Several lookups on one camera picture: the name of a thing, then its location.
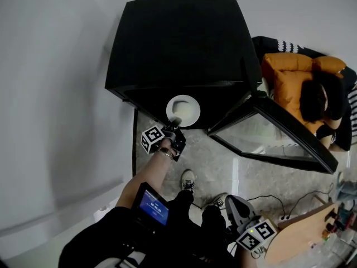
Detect black white striped sofa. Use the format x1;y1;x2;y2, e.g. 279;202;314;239
250;36;357;150

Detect person's right shoe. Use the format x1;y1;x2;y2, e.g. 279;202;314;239
205;192;229;209

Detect person's black shirt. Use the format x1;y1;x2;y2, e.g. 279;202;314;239
57;205;238;268

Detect glass cabinet door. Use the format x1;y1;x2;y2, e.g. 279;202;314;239
206;93;339;175

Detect person's shoe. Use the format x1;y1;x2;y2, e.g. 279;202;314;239
180;169;196;192
205;192;229;209

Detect black cabinet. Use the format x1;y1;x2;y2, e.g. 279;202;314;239
104;0;263;131

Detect metal wrist watch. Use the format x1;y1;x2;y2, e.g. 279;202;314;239
155;147;175;161

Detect white round plate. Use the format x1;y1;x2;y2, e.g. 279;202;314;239
166;94;201;128

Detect light green knitted blanket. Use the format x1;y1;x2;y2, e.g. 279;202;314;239
237;76;281;150

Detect red and green device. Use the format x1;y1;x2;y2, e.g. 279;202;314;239
325;205;357;240

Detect small monitor with blue screen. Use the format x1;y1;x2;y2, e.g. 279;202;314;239
131;181;171;231

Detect person's right forearm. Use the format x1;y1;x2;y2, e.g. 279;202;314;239
235;247;266;268

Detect person's left forearm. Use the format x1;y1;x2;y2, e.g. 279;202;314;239
115;152;172;209

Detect person's left shoe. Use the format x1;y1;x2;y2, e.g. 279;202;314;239
180;169;196;192

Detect black cable with plug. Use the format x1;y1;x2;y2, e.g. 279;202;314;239
287;182;335;221

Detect wooden table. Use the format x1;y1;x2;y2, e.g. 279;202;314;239
263;201;344;266

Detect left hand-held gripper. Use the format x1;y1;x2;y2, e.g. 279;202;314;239
141;117;187;163

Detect orange puffy pillow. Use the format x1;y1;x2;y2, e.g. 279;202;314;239
261;52;347;135

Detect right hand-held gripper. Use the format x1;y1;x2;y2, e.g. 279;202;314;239
224;195;278;252

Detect blue grey fabric bundle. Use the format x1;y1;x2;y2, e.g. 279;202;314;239
336;171;357;203

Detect person's black trousers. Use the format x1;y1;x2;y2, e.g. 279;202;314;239
164;188;229;251

